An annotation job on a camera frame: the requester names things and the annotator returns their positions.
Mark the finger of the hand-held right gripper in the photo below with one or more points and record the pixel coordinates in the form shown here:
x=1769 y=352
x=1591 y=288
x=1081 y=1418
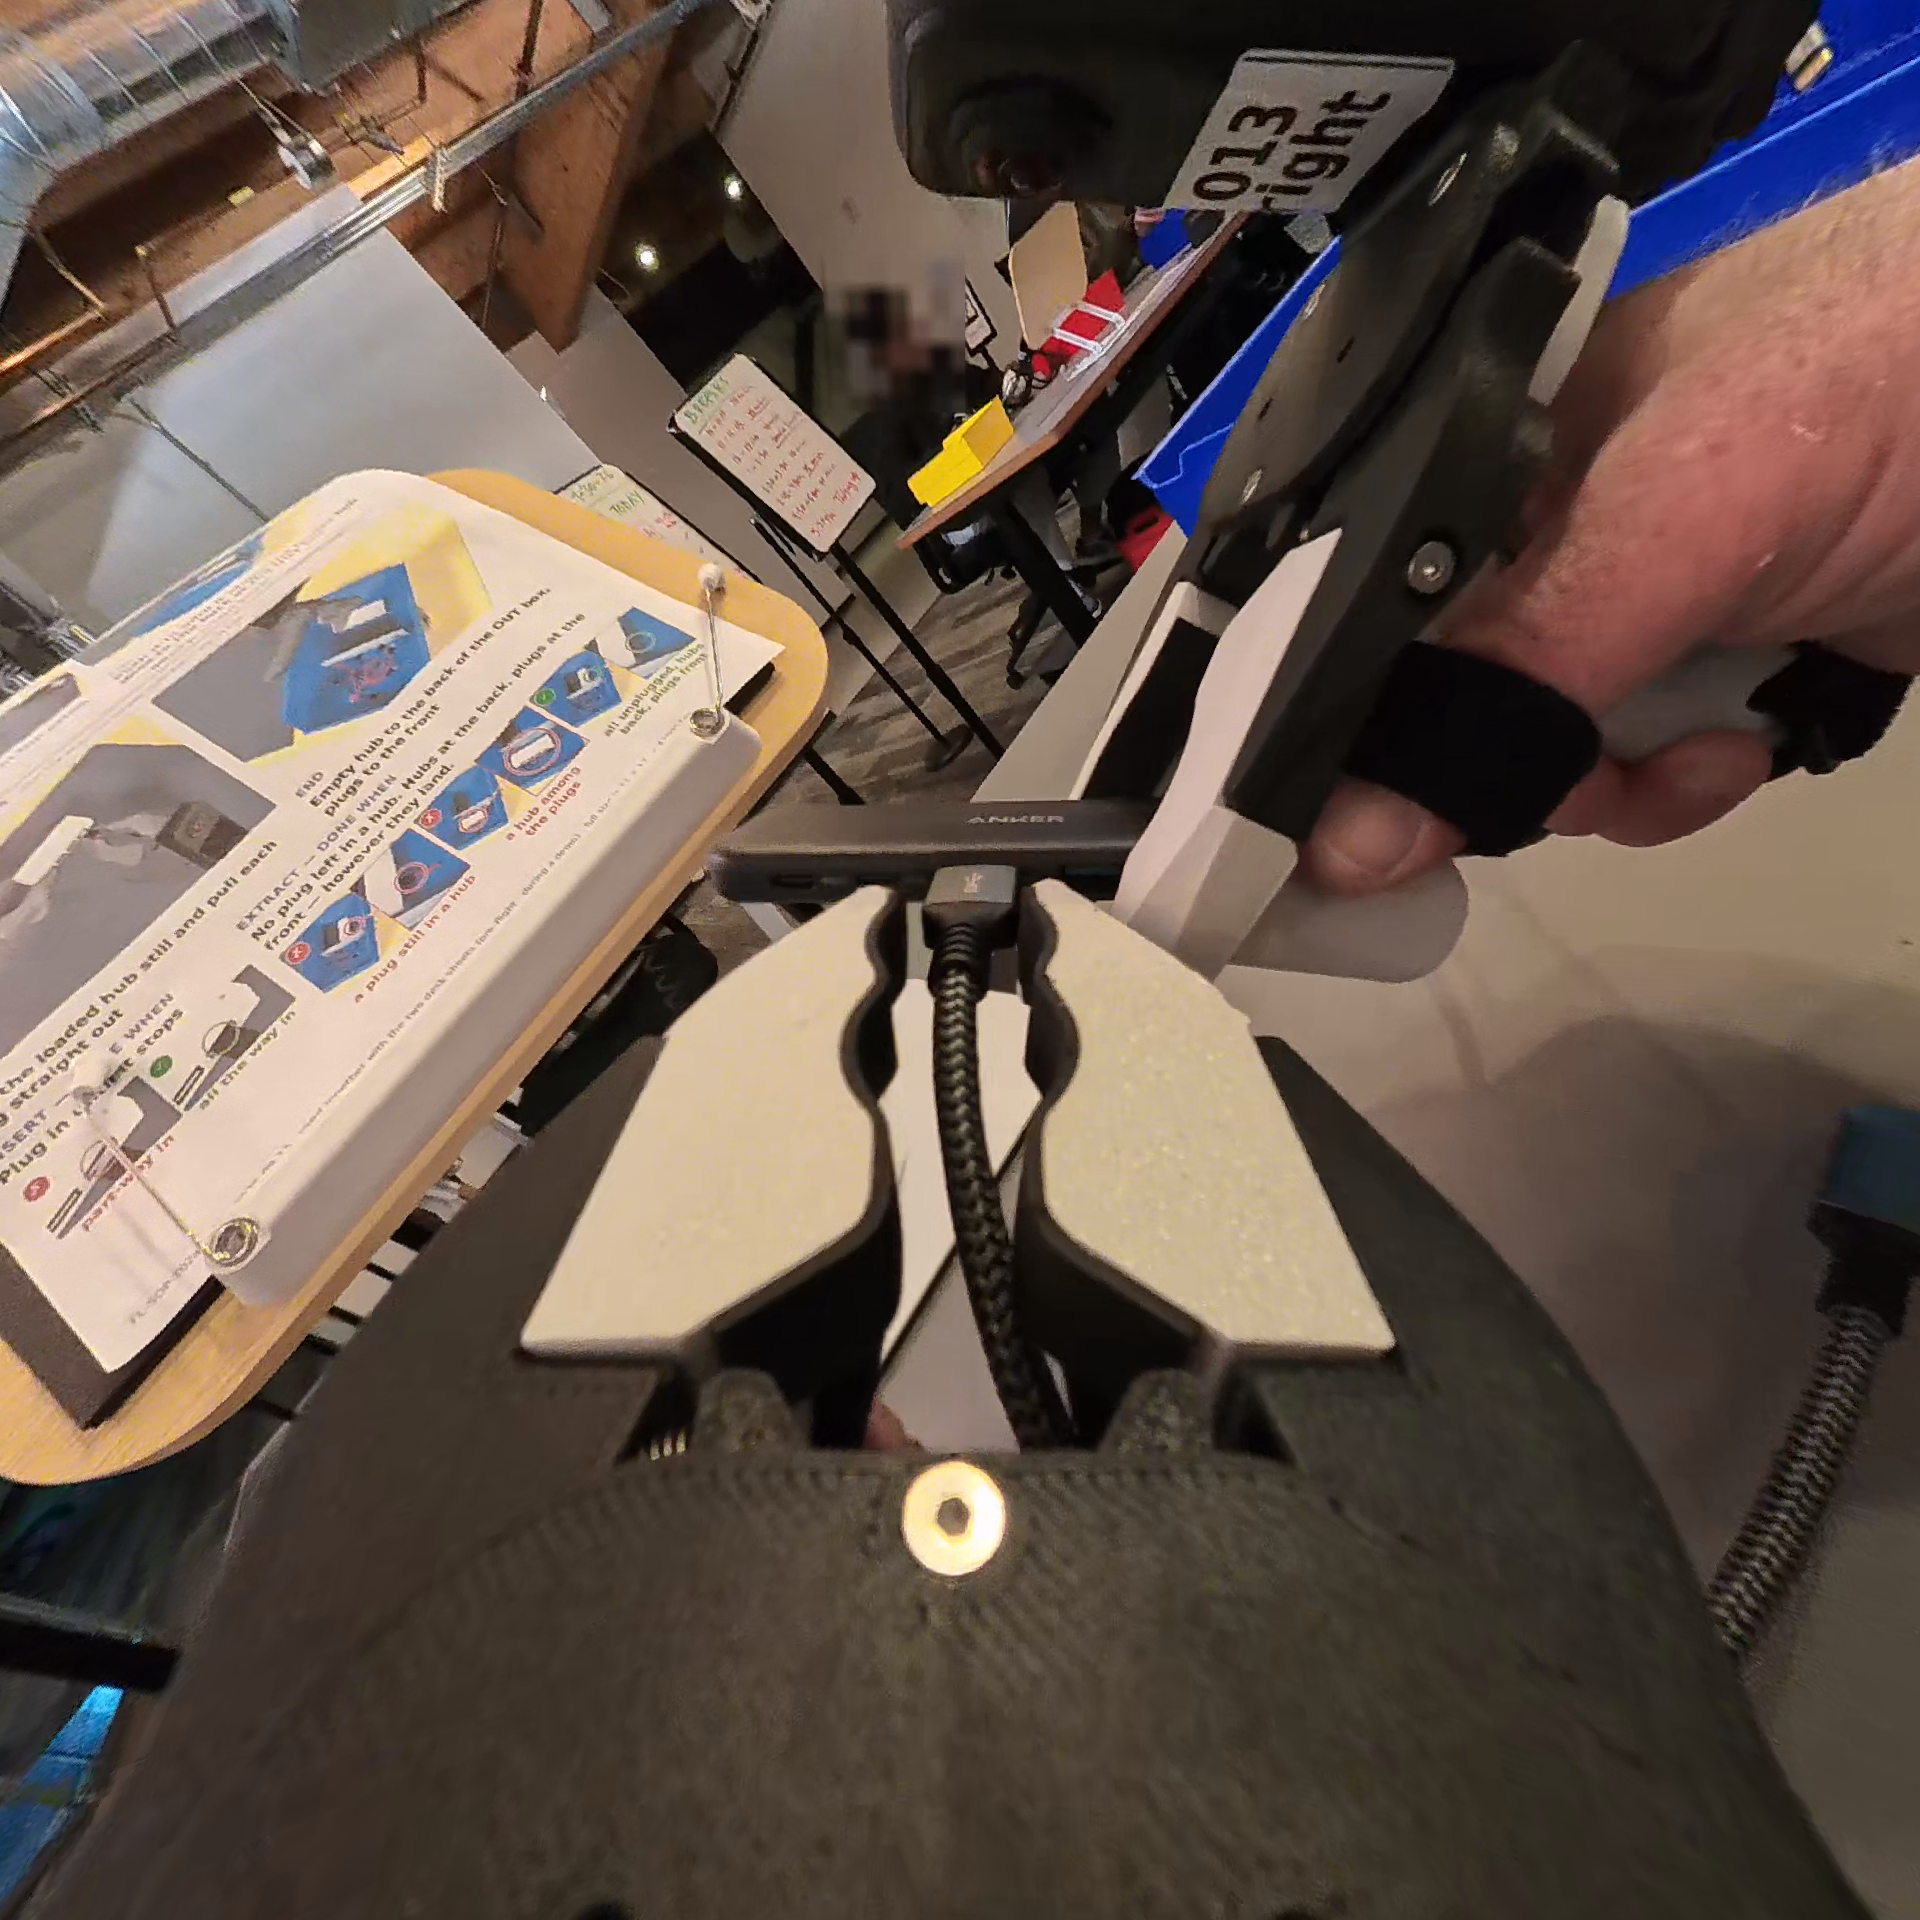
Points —
x=1237 y=752
x=1154 y=687

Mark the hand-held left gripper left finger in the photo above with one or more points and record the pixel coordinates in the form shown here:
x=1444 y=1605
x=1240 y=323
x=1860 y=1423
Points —
x=720 y=1201

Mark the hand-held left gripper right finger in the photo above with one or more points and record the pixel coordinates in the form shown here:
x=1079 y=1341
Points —
x=1201 y=1201

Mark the white object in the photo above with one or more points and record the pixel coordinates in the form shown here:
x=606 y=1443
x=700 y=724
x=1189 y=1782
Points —
x=871 y=849

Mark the person's right hand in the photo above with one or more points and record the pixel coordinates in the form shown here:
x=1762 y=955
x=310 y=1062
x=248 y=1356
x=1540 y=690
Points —
x=1740 y=451

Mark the yellow storage bin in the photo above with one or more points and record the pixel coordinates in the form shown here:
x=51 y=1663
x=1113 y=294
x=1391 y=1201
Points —
x=961 y=458

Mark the grey work table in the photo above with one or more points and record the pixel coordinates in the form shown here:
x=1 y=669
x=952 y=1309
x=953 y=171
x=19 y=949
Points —
x=1079 y=378

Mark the blue storage bin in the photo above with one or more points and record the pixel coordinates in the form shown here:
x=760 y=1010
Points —
x=1801 y=152

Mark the handwritten whiteboard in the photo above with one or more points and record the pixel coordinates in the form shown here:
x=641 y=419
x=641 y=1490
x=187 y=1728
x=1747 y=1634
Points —
x=773 y=451

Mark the instruction sheet wooden board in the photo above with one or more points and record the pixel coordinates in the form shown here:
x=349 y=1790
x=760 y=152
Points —
x=331 y=901

